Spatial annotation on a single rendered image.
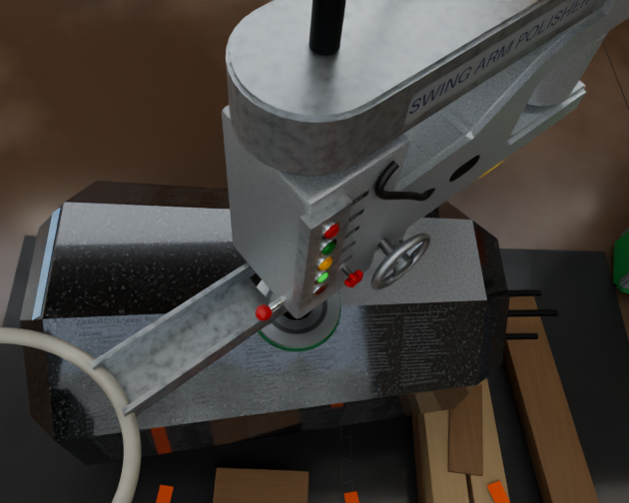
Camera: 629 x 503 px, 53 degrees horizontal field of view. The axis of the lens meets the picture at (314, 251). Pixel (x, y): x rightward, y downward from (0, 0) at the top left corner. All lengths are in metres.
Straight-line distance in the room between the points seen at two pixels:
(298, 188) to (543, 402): 1.73
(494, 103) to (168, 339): 0.76
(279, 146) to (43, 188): 2.16
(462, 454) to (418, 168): 1.25
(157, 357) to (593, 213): 2.23
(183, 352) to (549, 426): 1.52
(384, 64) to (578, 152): 2.45
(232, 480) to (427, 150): 1.36
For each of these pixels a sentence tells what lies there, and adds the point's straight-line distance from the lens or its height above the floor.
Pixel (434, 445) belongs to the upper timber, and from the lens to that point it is 2.18.
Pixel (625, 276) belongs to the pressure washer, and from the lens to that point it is 2.81.
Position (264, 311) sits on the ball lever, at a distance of 1.18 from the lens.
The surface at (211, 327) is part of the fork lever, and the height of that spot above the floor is 1.08.
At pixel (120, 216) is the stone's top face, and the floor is 0.82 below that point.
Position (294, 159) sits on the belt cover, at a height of 1.61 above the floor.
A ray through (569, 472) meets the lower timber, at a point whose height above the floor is 0.09.
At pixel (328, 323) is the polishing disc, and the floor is 0.88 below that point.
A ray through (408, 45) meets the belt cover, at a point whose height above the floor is 1.69.
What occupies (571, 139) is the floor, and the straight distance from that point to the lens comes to 3.28.
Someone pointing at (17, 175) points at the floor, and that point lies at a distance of 2.98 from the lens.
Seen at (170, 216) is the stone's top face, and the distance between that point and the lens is 1.73.
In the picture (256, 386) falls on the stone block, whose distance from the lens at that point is 1.67.
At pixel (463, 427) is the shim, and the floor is 0.22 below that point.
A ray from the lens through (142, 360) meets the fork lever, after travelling 1.29.
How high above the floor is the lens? 2.27
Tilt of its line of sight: 61 degrees down
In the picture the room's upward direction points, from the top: 8 degrees clockwise
